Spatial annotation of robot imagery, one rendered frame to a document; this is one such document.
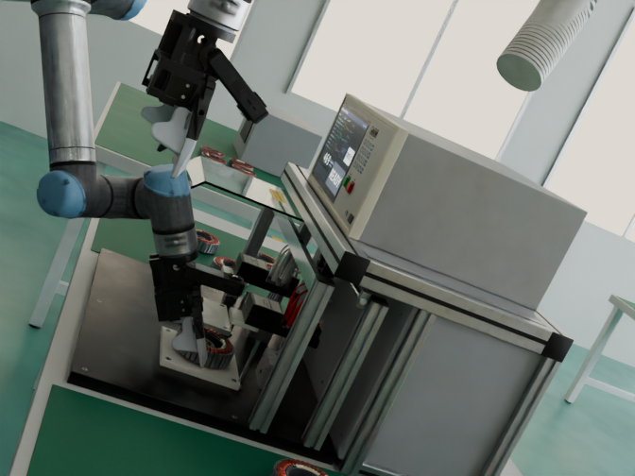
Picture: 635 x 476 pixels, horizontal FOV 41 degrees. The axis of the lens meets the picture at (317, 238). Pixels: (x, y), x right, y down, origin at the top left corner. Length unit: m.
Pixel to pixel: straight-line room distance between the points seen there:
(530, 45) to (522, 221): 1.29
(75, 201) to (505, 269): 0.75
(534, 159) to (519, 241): 5.39
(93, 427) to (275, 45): 5.11
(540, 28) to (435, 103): 3.79
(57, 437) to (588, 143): 6.16
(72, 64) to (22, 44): 4.82
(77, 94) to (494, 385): 0.85
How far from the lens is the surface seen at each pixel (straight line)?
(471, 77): 6.59
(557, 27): 2.81
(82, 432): 1.29
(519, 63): 2.74
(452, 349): 1.45
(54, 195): 1.41
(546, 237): 1.55
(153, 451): 1.31
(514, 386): 1.52
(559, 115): 6.93
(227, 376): 1.56
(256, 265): 1.77
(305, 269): 1.47
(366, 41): 6.34
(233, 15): 1.13
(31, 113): 6.32
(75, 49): 1.46
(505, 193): 1.50
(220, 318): 1.81
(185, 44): 1.13
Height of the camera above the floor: 1.39
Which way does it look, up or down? 12 degrees down
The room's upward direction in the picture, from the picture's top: 25 degrees clockwise
